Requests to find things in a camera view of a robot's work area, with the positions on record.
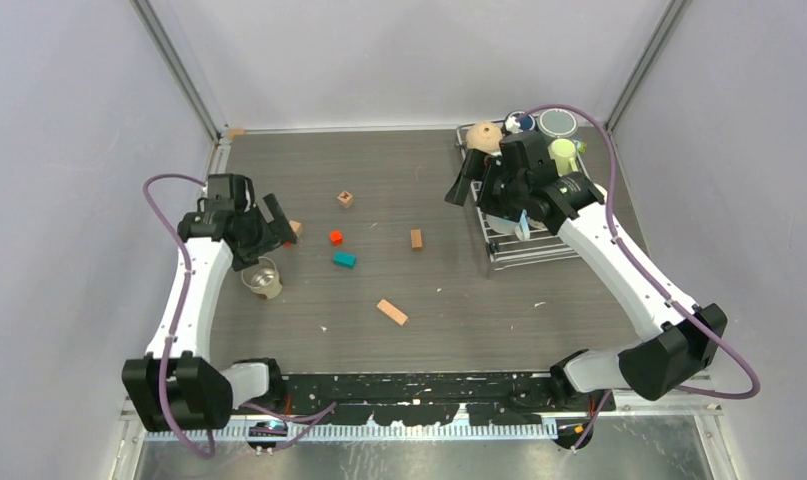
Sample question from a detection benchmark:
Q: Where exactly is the long light wooden block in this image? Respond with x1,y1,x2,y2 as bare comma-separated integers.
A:
376,299,408,326

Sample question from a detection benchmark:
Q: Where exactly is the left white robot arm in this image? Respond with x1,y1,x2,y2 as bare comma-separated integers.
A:
121,173,298,433

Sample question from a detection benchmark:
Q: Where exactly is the navy blue mug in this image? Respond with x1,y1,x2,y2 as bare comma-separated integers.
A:
505,111,537,133

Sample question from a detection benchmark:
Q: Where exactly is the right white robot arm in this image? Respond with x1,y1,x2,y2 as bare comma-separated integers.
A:
445,131,727,411

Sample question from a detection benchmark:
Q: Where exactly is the grey patterned mug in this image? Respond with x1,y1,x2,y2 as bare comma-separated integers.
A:
537,108,578,139

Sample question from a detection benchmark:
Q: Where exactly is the light green mug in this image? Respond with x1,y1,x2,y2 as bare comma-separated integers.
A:
548,138,580,176

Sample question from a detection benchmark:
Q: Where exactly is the small brown wooden block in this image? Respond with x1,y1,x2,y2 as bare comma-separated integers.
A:
410,229,423,251

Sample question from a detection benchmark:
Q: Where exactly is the teal block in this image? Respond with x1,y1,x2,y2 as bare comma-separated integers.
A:
332,251,357,269

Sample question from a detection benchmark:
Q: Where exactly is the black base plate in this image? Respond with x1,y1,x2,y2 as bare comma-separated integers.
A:
221,372,618,428

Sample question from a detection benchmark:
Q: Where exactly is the beige brown cup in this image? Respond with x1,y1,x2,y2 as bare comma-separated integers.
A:
240,257,283,300

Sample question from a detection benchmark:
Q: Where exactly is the white fluted bowl cup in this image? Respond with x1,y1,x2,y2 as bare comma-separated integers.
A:
594,183,608,203

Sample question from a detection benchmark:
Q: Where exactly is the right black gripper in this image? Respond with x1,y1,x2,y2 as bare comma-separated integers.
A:
446,148,527,223

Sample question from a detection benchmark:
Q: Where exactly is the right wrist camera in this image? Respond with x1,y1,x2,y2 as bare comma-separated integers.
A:
503,115,522,135

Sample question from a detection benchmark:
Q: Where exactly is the patterned wooden cube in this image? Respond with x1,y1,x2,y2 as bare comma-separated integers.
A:
337,191,355,209

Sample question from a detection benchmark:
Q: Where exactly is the wire dish rack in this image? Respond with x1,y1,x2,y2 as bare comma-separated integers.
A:
455,121,610,280

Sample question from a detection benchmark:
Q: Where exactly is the tan wooden cube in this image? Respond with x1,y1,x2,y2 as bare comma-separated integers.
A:
289,220,304,238

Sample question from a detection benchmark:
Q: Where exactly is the blue white gradient mug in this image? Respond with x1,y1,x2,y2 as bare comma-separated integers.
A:
486,213,531,242

